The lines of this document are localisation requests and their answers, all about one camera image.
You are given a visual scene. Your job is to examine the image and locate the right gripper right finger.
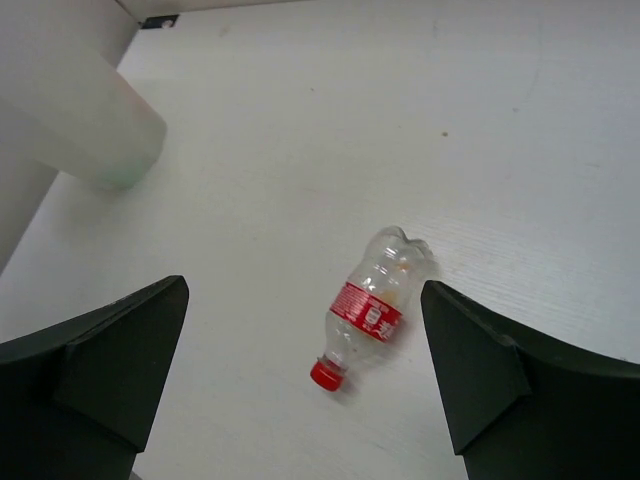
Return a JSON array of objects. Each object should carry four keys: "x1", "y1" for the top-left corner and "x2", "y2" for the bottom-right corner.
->
[{"x1": 421, "y1": 280, "x2": 639, "y2": 479}]

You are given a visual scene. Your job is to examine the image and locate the clear bottle red label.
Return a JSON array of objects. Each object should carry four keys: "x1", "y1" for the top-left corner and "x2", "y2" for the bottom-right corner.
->
[{"x1": 310, "y1": 226, "x2": 433, "y2": 392}]

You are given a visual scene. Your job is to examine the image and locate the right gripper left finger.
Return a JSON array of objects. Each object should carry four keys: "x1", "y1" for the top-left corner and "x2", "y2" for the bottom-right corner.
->
[{"x1": 1, "y1": 275, "x2": 189, "y2": 479}]

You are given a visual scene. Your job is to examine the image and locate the white translucent octagonal bin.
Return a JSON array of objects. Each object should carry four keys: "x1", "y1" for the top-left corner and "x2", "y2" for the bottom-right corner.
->
[{"x1": 0, "y1": 0, "x2": 168, "y2": 191}]

